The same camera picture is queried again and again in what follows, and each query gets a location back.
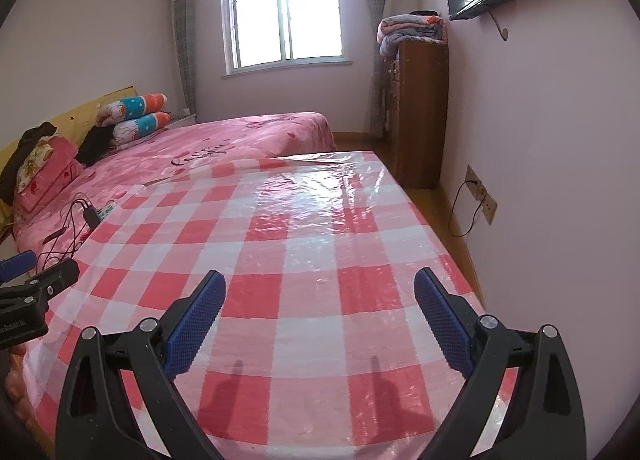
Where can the grey checked curtain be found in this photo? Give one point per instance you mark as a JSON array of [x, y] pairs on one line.
[[377, 29]]

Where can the pink heart pillow stack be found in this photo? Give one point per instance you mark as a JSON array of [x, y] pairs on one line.
[[61, 169]]

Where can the floral small pillow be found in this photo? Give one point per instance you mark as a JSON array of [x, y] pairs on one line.
[[33, 164]]

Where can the pink bed with bedspread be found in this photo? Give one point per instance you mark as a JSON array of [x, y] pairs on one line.
[[167, 153]]

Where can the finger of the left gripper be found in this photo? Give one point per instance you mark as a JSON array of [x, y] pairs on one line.
[[17, 265], [54, 280]]

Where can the lower cartoon bolster pillow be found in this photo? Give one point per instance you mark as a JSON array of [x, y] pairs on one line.
[[132, 130]]

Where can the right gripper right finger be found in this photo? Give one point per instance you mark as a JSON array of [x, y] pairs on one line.
[[519, 399]]

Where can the yellow wooden headboard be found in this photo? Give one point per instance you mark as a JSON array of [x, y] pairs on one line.
[[73, 124]]

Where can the wall socket with cable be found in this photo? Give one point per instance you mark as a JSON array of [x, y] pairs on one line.
[[484, 205]]

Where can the black garment on bed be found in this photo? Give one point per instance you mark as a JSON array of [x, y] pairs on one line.
[[95, 145]]

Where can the dark brown garment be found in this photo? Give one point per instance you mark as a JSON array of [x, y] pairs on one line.
[[24, 146]]

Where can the bedroom window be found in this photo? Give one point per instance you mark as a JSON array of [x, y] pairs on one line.
[[265, 34]]

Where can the brown wooden dresser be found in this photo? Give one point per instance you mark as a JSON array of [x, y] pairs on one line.
[[417, 99]]

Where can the person's left hand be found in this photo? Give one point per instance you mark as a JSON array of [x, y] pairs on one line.
[[15, 385]]

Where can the red checked plastic tablecloth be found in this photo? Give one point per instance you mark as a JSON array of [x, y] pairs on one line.
[[320, 351]]

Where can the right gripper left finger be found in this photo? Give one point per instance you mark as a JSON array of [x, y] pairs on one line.
[[95, 418]]

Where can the white power strip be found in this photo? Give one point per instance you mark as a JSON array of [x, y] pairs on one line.
[[106, 210]]

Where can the folded blankets pile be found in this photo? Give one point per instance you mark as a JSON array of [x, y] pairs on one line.
[[394, 30]]

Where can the black power adapter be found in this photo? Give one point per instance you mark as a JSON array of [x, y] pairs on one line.
[[92, 217]]

